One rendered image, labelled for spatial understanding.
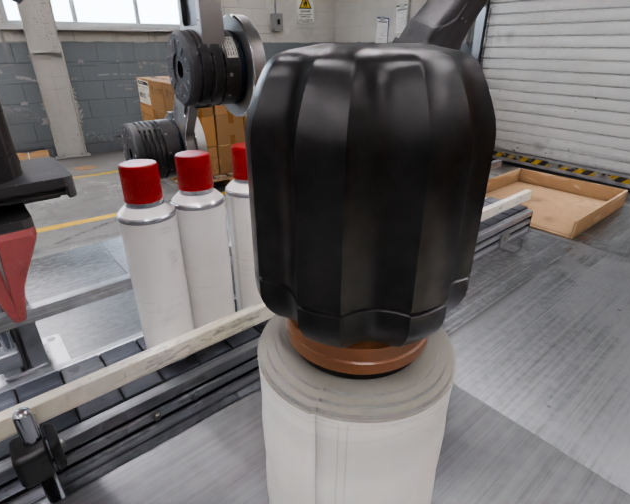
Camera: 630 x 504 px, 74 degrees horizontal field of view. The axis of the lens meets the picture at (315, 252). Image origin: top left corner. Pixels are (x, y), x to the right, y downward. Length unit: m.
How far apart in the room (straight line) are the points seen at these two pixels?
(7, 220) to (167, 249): 0.15
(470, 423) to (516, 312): 0.29
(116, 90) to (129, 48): 0.50
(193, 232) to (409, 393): 0.31
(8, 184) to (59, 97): 5.41
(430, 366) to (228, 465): 0.24
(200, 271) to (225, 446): 0.17
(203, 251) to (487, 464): 0.31
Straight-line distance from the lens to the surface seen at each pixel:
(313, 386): 0.16
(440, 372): 0.18
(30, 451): 0.39
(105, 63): 5.81
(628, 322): 0.74
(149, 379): 0.47
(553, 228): 1.01
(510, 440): 0.42
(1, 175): 0.30
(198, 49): 0.90
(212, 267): 0.44
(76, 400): 0.44
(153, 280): 0.42
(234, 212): 0.46
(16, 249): 0.31
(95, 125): 5.83
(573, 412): 0.55
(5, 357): 0.53
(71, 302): 0.47
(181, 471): 0.38
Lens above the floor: 1.18
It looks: 26 degrees down
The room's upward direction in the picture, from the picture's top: straight up
